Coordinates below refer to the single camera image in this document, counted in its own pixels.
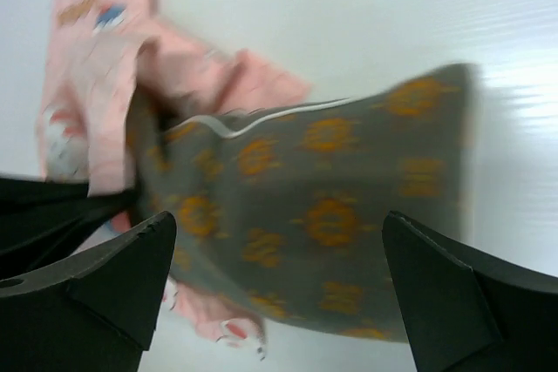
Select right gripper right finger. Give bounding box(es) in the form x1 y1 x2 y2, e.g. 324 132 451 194
382 212 557 372

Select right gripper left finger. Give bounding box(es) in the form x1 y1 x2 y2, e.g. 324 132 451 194
1 212 176 372

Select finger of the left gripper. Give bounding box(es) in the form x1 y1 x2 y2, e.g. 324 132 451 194
1 176 138 276

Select pink bunny pillowcase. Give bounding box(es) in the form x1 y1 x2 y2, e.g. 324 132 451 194
37 0 310 359

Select grey pillow orange flowers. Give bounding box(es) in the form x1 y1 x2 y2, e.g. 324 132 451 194
126 62 480 342

